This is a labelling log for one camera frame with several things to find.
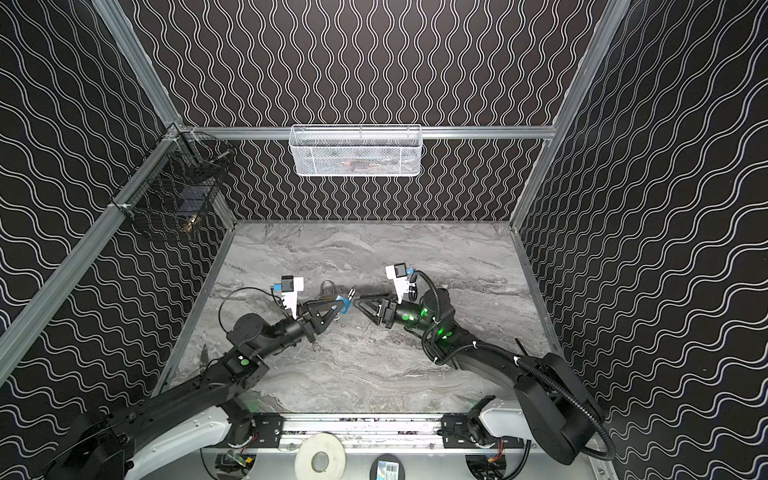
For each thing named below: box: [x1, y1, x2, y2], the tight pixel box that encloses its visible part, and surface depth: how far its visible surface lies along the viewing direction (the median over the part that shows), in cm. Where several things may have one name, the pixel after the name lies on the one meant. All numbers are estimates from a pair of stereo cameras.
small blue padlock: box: [335, 294, 352, 315], surface depth 70 cm
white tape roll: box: [294, 433, 347, 480], surface depth 72 cm
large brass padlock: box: [320, 279, 335, 301], surface depth 102 cm
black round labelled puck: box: [369, 453, 406, 480], surface depth 70 cm
